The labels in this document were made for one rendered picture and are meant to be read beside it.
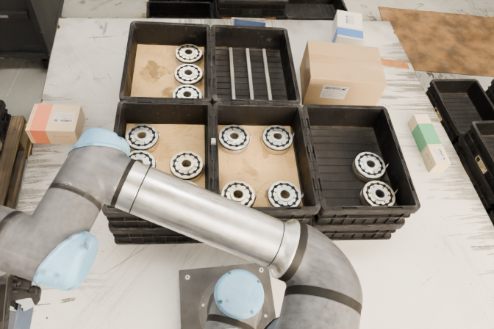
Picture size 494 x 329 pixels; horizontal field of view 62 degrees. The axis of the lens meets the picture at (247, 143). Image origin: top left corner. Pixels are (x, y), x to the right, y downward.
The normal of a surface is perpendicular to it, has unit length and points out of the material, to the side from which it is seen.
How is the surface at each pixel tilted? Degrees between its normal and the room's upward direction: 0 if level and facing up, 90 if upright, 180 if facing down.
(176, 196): 17
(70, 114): 0
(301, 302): 39
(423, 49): 0
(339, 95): 90
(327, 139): 0
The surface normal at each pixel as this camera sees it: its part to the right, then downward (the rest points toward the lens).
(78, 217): 0.80, -0.14
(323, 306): -0.05, -0.57
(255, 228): 0.30, -0.36
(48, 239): 0.22, -0.54
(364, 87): -0.03, 0.80
